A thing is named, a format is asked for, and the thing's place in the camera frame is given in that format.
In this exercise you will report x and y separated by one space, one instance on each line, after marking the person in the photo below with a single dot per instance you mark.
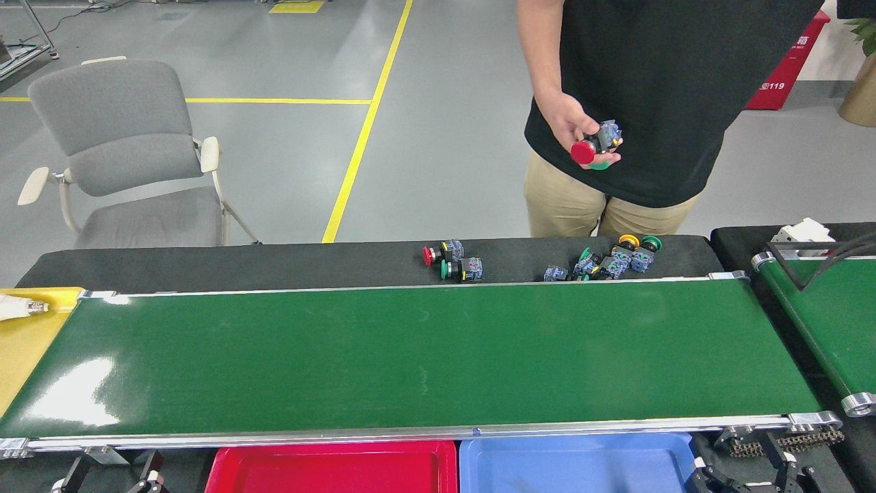
671 103

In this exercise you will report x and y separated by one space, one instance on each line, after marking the yellow push button switch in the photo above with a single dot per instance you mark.
628 240

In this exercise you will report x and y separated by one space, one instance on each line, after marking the white light bulb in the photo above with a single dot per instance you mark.
14 308

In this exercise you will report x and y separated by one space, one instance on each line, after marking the person's right forearm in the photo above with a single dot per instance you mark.
544 48

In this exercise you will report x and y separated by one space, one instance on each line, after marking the blue plastic tray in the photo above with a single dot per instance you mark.
575 469

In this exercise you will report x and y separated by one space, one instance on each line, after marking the red fire extinguisher box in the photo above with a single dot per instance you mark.
787 68

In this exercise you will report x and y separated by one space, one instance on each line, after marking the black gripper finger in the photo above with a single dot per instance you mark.
75 476
705 479
150 472
787 472

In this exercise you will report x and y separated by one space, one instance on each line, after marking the narrow green conveyor belt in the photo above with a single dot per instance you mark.
835 322

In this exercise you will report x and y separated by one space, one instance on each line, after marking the grey padded armchair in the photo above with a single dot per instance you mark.
116 123

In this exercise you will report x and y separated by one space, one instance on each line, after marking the potted plant gold pot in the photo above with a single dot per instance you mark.
861 96

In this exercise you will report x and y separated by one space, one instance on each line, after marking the person's right hand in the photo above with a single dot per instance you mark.
564 120

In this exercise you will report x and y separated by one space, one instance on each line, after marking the yellow plastic tray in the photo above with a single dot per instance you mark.
27 356

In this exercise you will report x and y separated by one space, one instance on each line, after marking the red plastic tray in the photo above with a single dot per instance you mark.
328 472

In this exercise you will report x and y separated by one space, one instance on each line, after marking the white circuit breaker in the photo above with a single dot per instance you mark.
807 231

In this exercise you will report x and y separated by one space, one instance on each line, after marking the silver metal rack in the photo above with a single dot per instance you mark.
14 60

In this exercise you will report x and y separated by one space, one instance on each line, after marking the blue switch contact block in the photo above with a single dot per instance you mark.
556 274

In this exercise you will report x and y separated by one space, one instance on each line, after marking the long green conveyor belt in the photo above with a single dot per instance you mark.
410 356

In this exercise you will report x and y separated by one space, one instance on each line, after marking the red mushroom push button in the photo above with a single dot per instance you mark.
452 250
583 152

